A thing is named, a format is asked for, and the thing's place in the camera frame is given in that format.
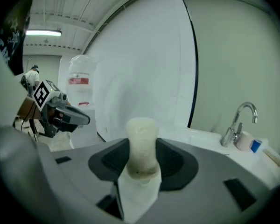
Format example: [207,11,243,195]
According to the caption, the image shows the person's black star-print shirt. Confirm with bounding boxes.
[0,6,31,76]

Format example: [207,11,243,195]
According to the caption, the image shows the beige cup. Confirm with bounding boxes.
[233,131,255,152]

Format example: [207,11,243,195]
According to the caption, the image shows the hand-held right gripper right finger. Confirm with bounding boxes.
[140,137,272,224]

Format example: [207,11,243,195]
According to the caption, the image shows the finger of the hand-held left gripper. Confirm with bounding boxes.
[59,124,79,133]
[57,105,91,126]

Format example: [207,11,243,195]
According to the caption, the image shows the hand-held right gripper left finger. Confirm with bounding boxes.
[50,137,132,221]

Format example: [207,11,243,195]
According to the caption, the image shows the blue cup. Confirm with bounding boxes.
[250,139,263,153]

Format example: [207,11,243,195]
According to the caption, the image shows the chrome faucet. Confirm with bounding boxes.
[220,101,259,148]

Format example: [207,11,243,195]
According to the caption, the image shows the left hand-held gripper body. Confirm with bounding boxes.
[33,79,70,139]

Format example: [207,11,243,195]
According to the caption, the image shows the white vanity cabinet with sink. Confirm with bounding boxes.
[97,125,280,191]

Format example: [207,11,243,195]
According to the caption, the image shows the fluorescent ceiling light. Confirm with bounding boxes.
[25,29,62,37]

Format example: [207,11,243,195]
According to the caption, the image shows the beige long bar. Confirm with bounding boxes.
[262,148,280,167]

